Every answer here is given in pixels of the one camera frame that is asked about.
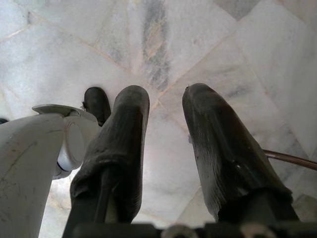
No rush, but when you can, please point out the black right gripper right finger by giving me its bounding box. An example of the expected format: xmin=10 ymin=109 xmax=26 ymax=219
xmin=182 ymin=83 xmax=301 ymax=224

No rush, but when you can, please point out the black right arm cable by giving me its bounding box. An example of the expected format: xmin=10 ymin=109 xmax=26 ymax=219
xmin=262 ymin=149 xmax=317 ymax=172

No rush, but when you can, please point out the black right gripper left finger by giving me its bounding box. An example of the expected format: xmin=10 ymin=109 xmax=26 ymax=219
xmin=63 ymin=85 xmax=151 ymax=238

